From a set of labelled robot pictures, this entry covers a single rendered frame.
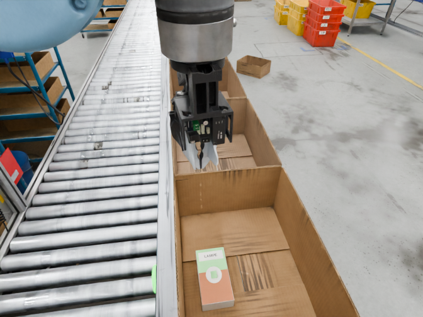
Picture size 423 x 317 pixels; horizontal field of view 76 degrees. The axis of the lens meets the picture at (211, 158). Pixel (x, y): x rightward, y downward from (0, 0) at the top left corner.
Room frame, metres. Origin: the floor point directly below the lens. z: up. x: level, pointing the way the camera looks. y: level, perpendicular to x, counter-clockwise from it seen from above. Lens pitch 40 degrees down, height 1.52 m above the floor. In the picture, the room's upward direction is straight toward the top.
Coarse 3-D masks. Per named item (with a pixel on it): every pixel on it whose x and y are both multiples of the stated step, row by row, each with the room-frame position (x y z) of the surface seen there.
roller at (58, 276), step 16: (16, 272) 0.40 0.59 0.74; (32, 272) 0.40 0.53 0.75; (48, 272) 0.40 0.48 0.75; (64, 272) 0.40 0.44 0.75; (80, 272) 0.40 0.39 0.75; (96, 272) 0.40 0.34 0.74; (112, 272) 0.40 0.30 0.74; (128, 272) 0.41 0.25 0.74; (144, 272) 0.41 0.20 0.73; (0, 288) 0.36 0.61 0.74; (16, 288) 0.36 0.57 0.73; (32, 288) 0.37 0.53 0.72
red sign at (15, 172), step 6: (6, 150) 0.78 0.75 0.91; (6, 156) 0.76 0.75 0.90; (12, 156) 0.79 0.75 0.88; (6, 162) 0.75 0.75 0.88; (12, 162) 0.77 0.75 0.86; (6, 168) 0.73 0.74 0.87; (12, 168) 0.75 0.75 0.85; (18, 168) 0.78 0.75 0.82; (12, 174) 0.74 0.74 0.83; (18, 174) 0.76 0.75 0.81; (18, 180) 0.75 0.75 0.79
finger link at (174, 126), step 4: (168, 112) 0.37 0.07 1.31; (172, 112) 0.37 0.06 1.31; (172, 116) 0.36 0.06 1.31; (172, 120) 0.36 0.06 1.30; (176, 120) 0.36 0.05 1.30; (172, 124) 0.35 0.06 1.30; (176, 124) 0.36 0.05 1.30; (172, 128) 0.35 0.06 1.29; (176, 128) 0.36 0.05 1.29; (172, 132) 0.36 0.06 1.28; (176, 132) 0.36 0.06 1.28; (172, 136) 0.36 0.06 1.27; (176, 136) 0.36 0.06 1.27; (180, 136) 0.36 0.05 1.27; (176, 140) 0.36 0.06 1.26; (180, 140) 0.36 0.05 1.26; (180, 144) 0.36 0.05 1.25
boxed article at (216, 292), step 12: (204, 252) 0.36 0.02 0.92; (216, 252) 0.36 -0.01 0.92; (204, 264) 0.33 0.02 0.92; (216, 264) 0.33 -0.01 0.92; (204, 276) 0.30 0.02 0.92; (216, 276) 0.30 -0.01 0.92; (228, 276) 0.30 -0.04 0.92; (204, 288) 0.27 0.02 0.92; (216, 288) 0.27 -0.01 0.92; (228, 288) 0.27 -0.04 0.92; (204, 300) 0.25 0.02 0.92; (216, 300) 0.25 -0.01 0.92; (228, 300) 0.25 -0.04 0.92
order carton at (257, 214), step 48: (192, 192) 0.50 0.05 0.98; (240, 192) 0.52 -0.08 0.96; (288, 192) 0.47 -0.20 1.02; (192, 240) 0.42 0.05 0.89; (240, 240) 0.42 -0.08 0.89; (288, 240) 0.41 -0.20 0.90; (192, 288) 0.29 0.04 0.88; (240, 288) 0.29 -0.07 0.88; (288, 288) 0.29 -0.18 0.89; (336, 288) 0.23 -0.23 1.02
